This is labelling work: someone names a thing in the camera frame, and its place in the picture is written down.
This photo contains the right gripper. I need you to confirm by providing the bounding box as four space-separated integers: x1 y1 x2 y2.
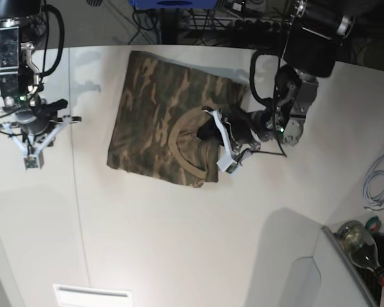
14 99 68 147

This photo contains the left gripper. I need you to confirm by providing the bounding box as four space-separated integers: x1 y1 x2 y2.
196 107 266 146

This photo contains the camouflage t-shirt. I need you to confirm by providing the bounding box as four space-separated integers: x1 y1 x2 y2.
106 51 248 187

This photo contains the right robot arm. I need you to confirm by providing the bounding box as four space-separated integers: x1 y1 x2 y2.
0 1 68 148

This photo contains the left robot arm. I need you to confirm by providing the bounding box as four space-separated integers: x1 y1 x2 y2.
197 1 355 161

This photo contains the black power strip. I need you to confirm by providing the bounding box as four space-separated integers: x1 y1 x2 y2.
233 19 290 32

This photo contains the blue box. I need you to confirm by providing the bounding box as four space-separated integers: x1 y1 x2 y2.
130 0 217 10

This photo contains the green tape roll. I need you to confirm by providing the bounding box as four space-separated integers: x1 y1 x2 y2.
365 216 381 234

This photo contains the clear glass bottle red cap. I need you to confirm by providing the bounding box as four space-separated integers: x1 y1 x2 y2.
337 220 384 287

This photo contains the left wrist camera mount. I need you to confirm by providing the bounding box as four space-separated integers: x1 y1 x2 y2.
202 107 262 175

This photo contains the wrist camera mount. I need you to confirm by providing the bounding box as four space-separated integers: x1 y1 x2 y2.
202 107 262 175
0 115 82 169

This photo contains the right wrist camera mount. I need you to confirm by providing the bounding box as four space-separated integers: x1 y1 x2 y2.
0 115 82 169

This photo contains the light blue coiled cable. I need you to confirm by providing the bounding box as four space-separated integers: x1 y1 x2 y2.
362 152 384 210

